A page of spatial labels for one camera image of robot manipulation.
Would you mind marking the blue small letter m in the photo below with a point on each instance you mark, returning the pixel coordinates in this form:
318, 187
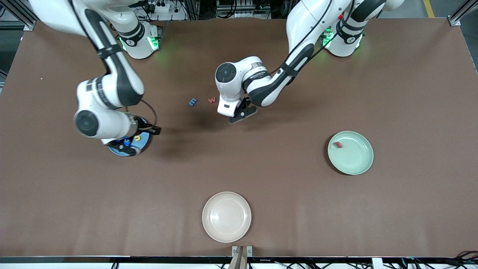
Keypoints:
192, 102

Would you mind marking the pink letter Q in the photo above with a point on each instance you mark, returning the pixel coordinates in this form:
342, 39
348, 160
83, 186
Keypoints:
338, 145

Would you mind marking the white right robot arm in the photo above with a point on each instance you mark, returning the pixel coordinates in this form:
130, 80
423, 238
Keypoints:
56, 15

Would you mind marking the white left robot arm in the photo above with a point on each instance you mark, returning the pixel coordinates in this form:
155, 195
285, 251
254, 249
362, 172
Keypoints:
302, 22

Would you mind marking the blue plate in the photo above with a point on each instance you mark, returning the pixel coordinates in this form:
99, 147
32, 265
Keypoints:
145, 142

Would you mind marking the white equipment box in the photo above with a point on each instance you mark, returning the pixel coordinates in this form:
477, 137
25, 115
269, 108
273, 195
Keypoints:
242, 14

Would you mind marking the beige plate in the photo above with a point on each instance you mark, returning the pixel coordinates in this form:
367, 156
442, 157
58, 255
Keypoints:
226, 216

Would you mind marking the white power strip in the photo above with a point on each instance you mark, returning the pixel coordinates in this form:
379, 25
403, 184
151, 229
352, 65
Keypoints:
160, 5

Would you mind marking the mint green plate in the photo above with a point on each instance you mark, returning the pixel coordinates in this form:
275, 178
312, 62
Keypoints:
353, 157

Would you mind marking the small metal bracket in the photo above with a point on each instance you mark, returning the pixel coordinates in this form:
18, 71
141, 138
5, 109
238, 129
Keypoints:
249, 251

